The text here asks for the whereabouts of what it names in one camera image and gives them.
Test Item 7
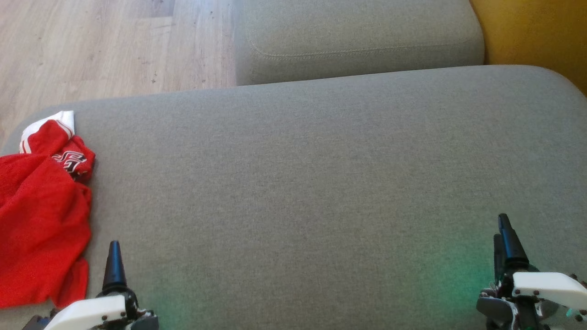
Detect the plain red garment white trim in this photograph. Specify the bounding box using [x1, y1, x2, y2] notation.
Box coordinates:
[0, 154, 92, 308]

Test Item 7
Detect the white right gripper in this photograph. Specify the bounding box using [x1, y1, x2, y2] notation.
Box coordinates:
[477, 213, 587, 330]

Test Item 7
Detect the large grey sofa seat cushion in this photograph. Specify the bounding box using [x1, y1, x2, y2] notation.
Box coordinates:
[0, 64, 587, 330]

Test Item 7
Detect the small grey sofa cushion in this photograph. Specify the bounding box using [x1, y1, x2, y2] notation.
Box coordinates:
[234, 0, 486, 87]

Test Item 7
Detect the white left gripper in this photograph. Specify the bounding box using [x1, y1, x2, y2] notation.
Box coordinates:
[45, 241, 159, 330]

